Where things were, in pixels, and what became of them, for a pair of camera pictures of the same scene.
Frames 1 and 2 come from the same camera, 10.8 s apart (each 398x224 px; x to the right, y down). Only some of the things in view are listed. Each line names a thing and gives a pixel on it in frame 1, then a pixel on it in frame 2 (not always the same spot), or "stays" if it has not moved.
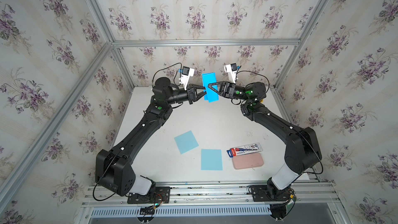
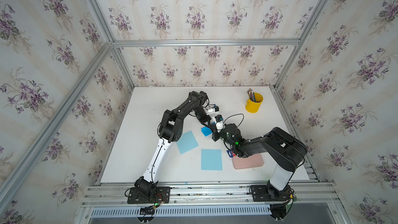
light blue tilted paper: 186,142 stays
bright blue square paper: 207,79 → 206,131
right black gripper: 227,89 → 213,136
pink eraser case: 247,160 stays
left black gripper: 192,97 → 207,118
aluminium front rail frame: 321,195 stays
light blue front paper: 211,159 stays
